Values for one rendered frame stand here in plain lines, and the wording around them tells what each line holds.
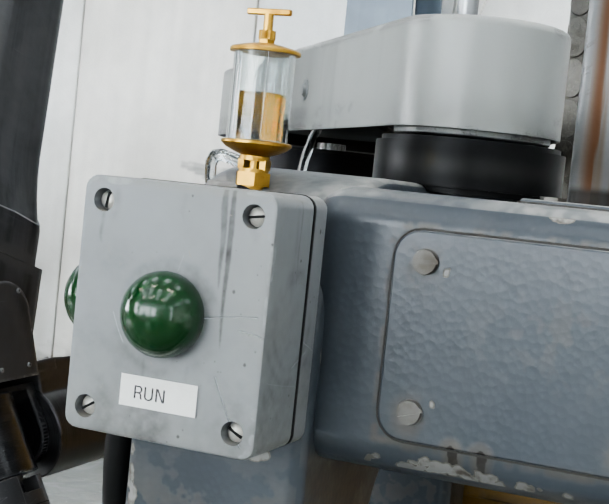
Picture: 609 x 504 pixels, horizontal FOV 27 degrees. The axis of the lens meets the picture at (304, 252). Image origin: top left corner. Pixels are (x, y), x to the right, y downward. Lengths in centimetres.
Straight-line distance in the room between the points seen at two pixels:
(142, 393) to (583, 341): 15
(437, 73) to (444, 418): 18
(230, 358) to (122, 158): 613
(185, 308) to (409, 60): 21
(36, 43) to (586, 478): 48
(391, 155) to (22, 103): 28
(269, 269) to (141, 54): 614
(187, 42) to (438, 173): 588
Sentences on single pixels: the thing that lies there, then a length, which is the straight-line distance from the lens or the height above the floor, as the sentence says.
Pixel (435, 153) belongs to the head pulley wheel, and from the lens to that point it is 56.
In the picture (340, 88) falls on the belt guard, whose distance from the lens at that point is 67.
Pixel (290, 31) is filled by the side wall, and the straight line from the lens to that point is 618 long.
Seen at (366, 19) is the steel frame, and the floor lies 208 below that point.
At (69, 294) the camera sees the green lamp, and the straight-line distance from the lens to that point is 46.
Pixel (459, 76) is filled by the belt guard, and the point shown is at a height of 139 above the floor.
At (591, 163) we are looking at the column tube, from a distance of 94.
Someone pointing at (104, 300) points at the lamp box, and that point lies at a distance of 44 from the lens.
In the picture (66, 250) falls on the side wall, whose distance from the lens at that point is 672.
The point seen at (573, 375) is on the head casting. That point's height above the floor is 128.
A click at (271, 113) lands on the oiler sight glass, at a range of 50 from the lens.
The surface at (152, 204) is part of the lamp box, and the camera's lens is 43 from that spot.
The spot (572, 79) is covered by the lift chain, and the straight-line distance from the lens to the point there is 100.
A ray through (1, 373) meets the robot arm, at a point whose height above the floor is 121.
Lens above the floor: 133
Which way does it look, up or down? 3 degrees down
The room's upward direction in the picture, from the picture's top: 6 degrees clockwise
